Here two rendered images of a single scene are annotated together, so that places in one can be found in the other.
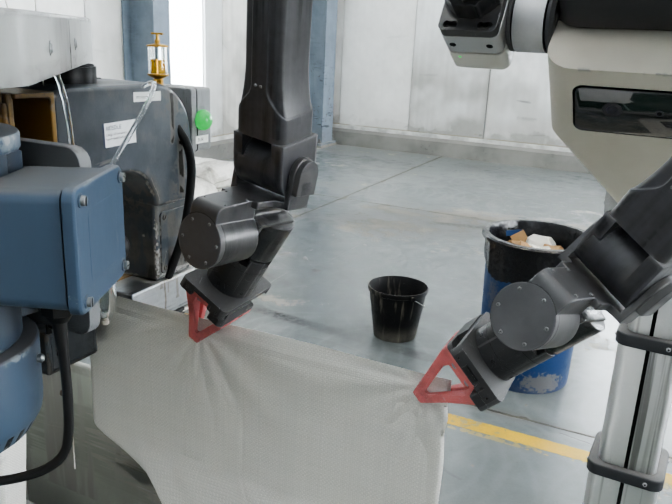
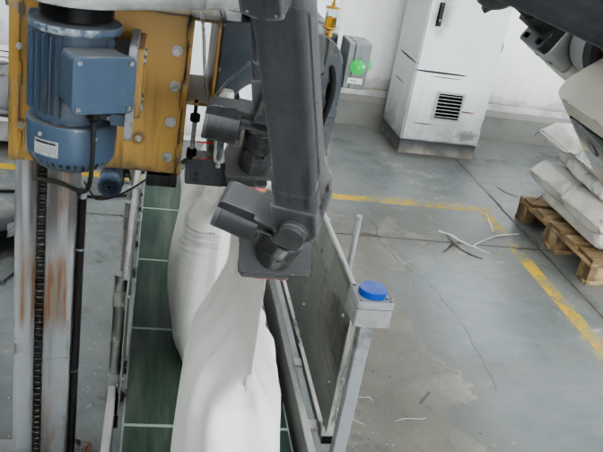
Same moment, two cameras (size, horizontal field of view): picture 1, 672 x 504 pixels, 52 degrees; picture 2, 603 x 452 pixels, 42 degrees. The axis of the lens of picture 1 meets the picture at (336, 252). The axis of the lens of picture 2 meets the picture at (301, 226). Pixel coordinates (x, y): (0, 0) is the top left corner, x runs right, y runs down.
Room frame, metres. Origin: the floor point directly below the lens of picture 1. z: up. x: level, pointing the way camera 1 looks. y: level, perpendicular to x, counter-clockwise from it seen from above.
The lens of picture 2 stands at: (0.04, -0.96, 1.60)
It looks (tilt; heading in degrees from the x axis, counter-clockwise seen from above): 24 degrees down; 52
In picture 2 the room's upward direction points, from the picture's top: 10 degrees clockwise
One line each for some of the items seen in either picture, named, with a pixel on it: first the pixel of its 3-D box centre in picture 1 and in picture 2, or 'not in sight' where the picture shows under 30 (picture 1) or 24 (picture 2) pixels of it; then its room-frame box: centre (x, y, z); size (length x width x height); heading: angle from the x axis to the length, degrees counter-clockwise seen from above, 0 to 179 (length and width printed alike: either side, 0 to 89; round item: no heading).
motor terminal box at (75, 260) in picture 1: (59, 248); (97, 87); (0.50, 0.21, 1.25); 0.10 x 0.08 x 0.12; 0
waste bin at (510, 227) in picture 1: (530, 305); not in sight; (2.84, -0.86, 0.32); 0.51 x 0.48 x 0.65; 155
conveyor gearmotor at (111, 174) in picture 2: not in sight; (117, 172); (1.28, 1.95, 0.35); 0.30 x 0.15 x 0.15; 65
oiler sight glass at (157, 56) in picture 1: (157, 60); (331, 17); (0.97, 0.25, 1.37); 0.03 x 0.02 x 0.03; 65
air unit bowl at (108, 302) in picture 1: (103, 291); (220, 147); (0.77, 0.27, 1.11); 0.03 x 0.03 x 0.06
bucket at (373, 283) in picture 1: (396, 310); not in sight; (3.21, -0.31, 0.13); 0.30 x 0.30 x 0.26
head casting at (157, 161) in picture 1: (49, 170); (269, 74); (0.95, 0.40, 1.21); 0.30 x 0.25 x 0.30; 65
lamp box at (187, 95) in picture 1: (180, 117); (353, 62); (1.03, 0.24, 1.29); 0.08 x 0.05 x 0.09; 65
